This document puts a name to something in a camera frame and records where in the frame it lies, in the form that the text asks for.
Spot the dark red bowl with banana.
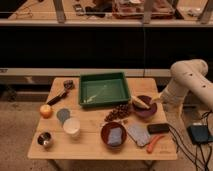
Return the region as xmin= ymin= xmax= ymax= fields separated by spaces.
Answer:
xmin=132 ymin=95 xmax=157 ymax=118

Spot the yellow banana piece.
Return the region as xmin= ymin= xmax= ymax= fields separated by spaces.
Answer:
xmin=132 ymin=96 xmax=149 ymax=109

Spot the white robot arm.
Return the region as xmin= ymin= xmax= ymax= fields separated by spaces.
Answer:
xmin=158 ymin=59 xmax=213 ymax=112

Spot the grey rectangular eraser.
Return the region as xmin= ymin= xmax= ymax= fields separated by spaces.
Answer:
xmin=127 ymin=123 xmax=151 ymax=147

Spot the small steel cup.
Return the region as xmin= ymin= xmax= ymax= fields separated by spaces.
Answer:
xmin=37 ymin=132 xmax=53 ymax=148

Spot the black phone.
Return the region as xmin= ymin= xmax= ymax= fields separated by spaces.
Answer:
xmin=147 ymin=123 xmax=170 ymax=134

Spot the bunch of dark grapes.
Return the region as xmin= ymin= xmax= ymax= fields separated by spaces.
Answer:
xmin=104 ymin=103 xmax=130 ymax=122

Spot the black floor box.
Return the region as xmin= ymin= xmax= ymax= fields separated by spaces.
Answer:
xmin=187 ymin=125 xmax=213 ymax=145

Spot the blue sponge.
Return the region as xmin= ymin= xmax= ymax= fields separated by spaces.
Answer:
xmin=107 ymin=127 xmax=122 ymax=146

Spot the red bowl with sponge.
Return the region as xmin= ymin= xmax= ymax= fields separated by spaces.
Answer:
xmin=101 ymin=122 xmax=127 ymax=148

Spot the green plastic tray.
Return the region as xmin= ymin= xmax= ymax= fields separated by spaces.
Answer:
xmin=78 ymin=72 xmax=131 ymax=108

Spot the grey round lid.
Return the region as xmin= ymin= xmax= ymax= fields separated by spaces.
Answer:
xmin=56 ymin=108 xmax=70 ymax=124

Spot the orange fruit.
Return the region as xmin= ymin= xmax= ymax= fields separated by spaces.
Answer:
xmin=39 ymin=104 xmax=53 ymax=119

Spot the black cable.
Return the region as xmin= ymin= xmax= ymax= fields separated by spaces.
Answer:
xmin=168 ymin=111 xmax=213 ymax=171

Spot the black handled can opener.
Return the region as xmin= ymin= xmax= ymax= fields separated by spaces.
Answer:
xmin=47 ymin=80 xmax=74 ymax=106

